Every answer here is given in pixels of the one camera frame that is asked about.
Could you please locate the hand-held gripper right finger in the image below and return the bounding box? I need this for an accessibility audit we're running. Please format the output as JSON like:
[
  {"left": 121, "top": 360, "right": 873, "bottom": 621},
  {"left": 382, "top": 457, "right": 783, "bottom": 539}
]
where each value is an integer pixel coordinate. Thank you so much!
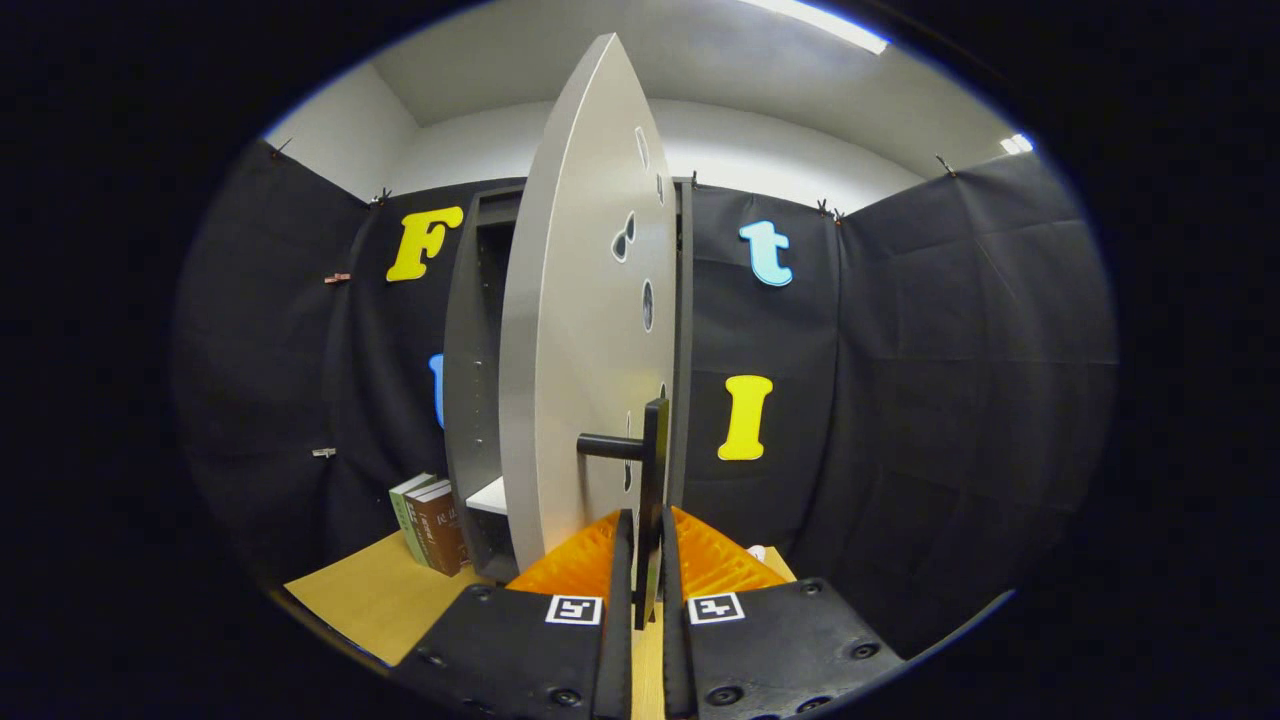
[{"left": 660, "top": 505, "right": 906, "bottom": 720}]

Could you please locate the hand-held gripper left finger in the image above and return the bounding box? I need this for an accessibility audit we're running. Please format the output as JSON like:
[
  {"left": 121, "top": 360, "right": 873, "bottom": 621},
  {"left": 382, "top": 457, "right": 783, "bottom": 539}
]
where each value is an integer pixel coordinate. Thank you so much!
[{"left": 390, "top": 508, "right": 636, "bottom": 720}]

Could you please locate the brown book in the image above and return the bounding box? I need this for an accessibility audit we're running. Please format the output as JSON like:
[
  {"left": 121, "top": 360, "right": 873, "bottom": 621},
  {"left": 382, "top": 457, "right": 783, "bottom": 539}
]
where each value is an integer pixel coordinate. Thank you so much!
[
  {"left": 405, "top": 480, "right": 453, "bottom": 573},
  {"left": 415, "top": 487, "right": 469, "bottom": 578}
]

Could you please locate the dark grey cabinet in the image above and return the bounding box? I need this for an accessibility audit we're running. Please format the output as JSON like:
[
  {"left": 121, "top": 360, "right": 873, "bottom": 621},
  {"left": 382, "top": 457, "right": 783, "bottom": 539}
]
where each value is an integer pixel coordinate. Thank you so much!
[{"left": 443, "top": 178, "right": 696, "bottom": 584}]

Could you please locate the black backdrop cloth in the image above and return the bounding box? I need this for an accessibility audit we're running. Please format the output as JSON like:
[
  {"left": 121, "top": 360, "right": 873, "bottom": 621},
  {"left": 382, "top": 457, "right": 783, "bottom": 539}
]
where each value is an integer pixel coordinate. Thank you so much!
[{"left": 172, "top": 140, "right": 1119, "bottom": 661}]

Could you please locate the long ceiling light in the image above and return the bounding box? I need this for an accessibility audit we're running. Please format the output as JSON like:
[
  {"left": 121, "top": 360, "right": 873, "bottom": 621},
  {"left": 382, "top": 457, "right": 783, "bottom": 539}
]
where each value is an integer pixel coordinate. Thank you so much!
[{"left": 740, "top": 0, "right": 891, "bottom": 56}]

